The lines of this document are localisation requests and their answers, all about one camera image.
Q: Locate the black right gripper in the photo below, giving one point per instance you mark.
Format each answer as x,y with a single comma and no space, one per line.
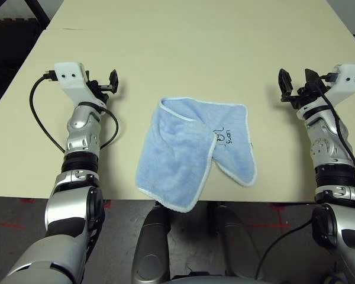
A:
309,94

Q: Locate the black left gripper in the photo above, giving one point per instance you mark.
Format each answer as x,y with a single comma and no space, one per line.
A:
102,91

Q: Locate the light blue towel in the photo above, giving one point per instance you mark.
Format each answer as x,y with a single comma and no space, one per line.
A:
171,154

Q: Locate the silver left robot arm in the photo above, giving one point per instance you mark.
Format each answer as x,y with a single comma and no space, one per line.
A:
77,142

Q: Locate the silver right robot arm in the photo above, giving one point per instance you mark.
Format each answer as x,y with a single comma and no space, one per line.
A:
328,148

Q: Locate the black foam floor mat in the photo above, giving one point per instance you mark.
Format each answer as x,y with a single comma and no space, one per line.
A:
6,44

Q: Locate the red floor tape cross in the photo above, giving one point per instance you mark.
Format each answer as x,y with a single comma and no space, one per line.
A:
107,203
279,206

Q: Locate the grey left robot leg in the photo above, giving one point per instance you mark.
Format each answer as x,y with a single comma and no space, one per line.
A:
151,236

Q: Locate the grey robot leg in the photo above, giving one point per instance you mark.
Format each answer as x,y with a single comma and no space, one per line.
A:
151,236
236,236

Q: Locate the grey right robot leg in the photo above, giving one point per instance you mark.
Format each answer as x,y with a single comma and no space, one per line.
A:
236,236

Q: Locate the grey robot waist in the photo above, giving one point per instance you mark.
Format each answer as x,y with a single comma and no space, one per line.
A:
210,279

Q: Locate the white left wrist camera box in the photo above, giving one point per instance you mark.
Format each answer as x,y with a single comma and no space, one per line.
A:
69,77

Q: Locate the black metal frame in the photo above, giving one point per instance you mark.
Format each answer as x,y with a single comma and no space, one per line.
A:
37,9

